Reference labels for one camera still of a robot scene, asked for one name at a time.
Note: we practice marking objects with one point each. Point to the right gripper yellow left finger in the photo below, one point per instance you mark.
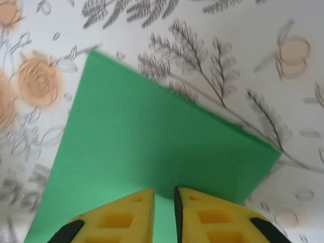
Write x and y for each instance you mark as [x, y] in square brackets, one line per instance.
[114, 220]

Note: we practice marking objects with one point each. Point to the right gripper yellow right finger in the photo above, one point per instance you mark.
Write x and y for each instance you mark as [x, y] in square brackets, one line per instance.
[217, 217]

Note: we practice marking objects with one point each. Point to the floral table cover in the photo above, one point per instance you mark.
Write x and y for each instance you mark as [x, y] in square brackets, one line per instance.
[227, 50]

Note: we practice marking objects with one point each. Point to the green square paper sheet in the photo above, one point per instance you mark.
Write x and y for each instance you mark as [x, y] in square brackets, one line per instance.
[141, 131]

